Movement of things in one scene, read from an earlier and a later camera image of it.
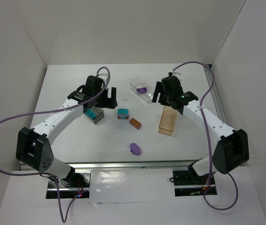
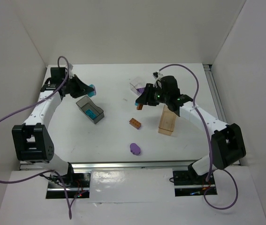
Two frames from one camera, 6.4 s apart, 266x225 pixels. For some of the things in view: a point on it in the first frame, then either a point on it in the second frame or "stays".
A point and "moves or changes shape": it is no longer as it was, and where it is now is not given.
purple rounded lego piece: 134,149 stays
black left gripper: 107,101 to 77,86
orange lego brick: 135,123 stays
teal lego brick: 123,112 moves or changes shape
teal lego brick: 90,113 stays
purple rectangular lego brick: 142,90 stays
